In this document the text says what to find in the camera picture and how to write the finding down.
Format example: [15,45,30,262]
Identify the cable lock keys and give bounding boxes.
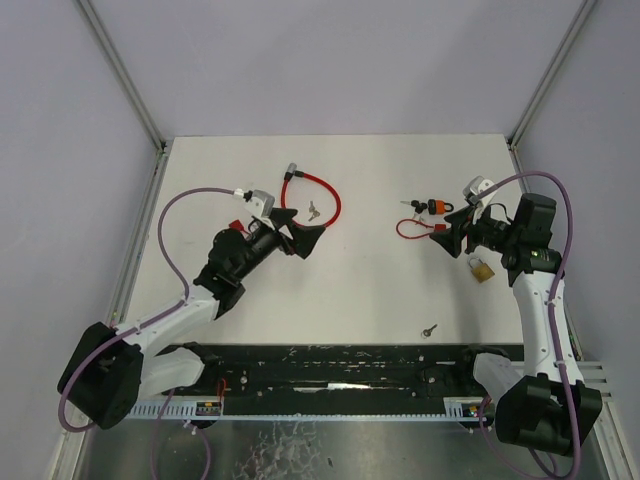
[308,201,320,222]

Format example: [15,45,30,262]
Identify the small red padlock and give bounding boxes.
[229,220,249,235]

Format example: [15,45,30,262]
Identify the brass padlock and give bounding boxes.
[467,256,495,284]

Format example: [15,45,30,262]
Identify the red padlock with thin cable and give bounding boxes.
[395,218,448,240]

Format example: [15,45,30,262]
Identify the thick red cable lock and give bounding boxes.
[279,163,342,228]

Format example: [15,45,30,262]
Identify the orange black padlock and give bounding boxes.
[427,199,454,216]

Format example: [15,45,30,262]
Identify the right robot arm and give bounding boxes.
[431,193,602,456]

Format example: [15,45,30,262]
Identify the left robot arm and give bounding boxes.
[57,208,326,431]

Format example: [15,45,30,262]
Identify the brass padlock key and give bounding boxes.
[421,324,438,338]

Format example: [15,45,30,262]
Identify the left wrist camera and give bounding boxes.
[243,190,275,228]

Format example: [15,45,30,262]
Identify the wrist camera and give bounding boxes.
[243,190,275,228]
[463,176,495,220]

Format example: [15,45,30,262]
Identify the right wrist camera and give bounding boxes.
[463,176,495,220]

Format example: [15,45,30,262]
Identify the right aluminium frame post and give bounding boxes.
[506,0,599,153]

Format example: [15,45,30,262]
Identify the aluminium frame post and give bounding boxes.
[73,0,167,151]
[506,0,599,153]

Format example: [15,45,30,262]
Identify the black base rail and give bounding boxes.
[179,340,516,417]

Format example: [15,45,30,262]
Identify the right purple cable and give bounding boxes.
[477,171,586,480]

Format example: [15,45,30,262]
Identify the white cable duct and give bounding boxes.
[126,397,224,421]

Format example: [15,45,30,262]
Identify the left aluminium frame post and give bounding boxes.
[73,0,167,151]

